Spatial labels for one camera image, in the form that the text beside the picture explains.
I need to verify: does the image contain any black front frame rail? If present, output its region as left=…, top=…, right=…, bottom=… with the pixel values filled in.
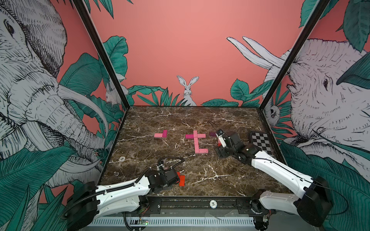
left=137, top=196, right=277, bottom=216

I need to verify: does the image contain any black right corner frame post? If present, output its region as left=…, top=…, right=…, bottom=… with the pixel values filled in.
left=259, top=0, right=330, bottom=111

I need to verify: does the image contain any black left corner frame post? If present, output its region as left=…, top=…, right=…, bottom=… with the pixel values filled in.
left=72, top=0, right=130, bottom=110

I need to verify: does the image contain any black corrugated cable hose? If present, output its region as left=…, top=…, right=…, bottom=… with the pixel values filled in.
left=156, top=156, right=186, bottom=171

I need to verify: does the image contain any checkerboard calibration plate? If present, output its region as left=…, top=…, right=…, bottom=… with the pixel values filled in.
left=249, top=131, right=273, bottom=156

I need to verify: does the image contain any black corner frame post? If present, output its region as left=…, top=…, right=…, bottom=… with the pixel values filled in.
left=259, top=0, right=330, bottom=111
left=72, top=0, right=130, bottom=110

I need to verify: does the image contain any red row block left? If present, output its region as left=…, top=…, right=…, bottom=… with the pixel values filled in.
left=179, top=175, right=186, bottom=187

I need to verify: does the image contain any white slotted cable duct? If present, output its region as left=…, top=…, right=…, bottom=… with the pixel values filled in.
left=90, top=217, right=254, bottom=227

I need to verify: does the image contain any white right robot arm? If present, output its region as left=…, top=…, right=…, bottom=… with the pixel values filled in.
left=215, top=130, right=334, bottom=227

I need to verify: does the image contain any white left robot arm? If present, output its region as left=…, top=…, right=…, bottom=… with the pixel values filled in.
left=61, top=166, right=180, bottom=231

